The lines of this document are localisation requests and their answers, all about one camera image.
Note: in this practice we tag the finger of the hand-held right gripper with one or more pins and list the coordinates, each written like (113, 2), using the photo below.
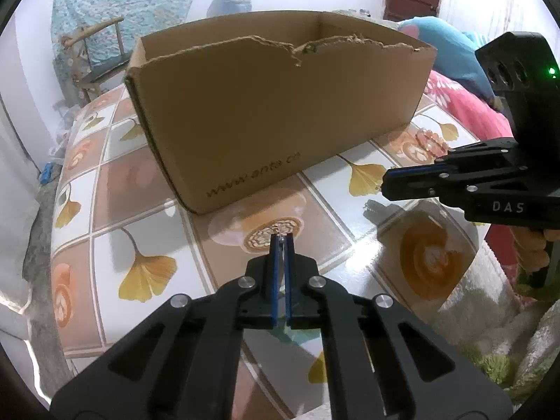
(477, 157)
(420, 188)

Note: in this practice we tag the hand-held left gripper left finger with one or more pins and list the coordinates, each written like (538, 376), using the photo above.
(273, 280)

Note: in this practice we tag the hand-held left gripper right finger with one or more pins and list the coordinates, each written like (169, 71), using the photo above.
(289, 280)

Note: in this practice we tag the brown cardboard box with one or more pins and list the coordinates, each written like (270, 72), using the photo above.
(271, 109)

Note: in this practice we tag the person's right hand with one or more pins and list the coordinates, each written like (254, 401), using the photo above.
(531, 249)

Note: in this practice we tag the red dotted cloth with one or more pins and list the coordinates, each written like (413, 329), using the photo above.
(503, 249)

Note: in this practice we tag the pink blanket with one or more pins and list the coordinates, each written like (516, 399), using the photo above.
(463, 105)

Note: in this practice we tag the blue plush pillow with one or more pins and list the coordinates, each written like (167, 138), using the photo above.
(442, 43)

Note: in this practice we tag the white fluffy blanket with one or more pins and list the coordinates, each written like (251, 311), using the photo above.
(477, 315)

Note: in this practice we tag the tile-patterned tablecloth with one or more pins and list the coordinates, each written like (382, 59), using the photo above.
(131, 210)

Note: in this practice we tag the small blue object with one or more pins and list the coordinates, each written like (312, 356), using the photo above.
(45, 173)

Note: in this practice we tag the blue water bottle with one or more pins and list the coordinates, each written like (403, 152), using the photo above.
(234, 0)

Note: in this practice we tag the white curtain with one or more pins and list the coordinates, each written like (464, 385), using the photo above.
(17, 175)

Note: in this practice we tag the wooden chair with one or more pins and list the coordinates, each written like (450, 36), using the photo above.
(98, 57)

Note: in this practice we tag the light blue patterned cloth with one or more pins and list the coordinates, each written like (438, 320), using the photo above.
(144, 0)

